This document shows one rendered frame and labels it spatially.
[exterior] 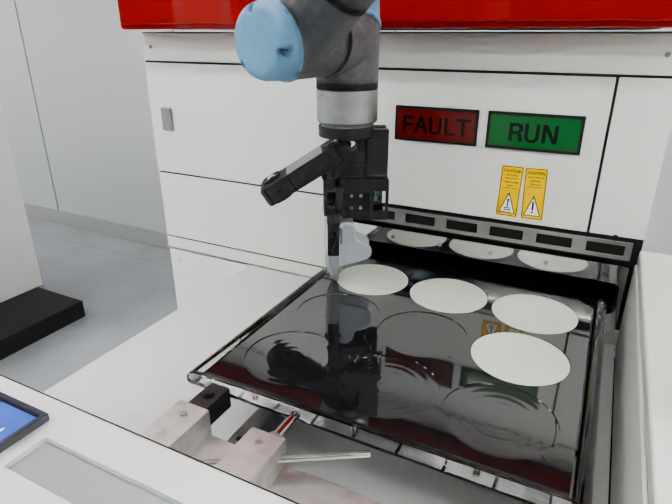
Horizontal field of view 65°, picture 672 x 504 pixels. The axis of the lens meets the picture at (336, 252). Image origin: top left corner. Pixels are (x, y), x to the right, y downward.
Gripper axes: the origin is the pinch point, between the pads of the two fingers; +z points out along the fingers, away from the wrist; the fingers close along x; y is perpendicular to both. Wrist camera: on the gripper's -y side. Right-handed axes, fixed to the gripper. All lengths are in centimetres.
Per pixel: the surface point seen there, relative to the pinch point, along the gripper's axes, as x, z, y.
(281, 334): -14.2, 1.4, -6.1
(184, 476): -41.1, -4.7, -10.6
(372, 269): 3.1, 1.3, 6.2
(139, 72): 240, -11, -96
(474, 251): 2.5, -1.5, 20.8
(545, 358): -20.4, 1.3, 22.1
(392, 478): -28.3, 9.3, 5.0
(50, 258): 224, 91, -157
